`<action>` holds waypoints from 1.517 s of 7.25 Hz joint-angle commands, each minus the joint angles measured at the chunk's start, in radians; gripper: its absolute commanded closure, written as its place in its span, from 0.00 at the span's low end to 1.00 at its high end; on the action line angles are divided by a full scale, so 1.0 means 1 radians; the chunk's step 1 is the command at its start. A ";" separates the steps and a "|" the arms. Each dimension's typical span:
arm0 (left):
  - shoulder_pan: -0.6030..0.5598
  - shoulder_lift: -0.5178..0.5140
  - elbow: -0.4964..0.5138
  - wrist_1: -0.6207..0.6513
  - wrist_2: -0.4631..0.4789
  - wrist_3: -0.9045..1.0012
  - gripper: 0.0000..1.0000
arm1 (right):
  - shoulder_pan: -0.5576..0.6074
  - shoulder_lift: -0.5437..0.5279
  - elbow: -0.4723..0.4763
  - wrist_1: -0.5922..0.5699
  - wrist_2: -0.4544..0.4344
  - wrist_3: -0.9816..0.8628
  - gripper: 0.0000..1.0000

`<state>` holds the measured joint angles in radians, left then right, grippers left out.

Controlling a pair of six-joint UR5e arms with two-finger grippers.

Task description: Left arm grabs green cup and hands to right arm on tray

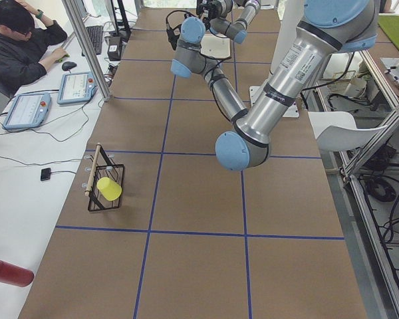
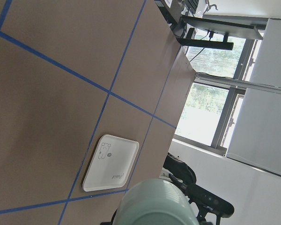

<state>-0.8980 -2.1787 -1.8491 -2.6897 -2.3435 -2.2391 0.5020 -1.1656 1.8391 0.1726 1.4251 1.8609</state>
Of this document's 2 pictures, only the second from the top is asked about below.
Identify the green cup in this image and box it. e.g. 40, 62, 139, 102
113, 179, 198, 225

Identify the cream rabbit tray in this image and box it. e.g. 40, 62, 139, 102
82, 134, 139, 192

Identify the black keyboard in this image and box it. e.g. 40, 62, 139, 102
185, 0, 199, 14

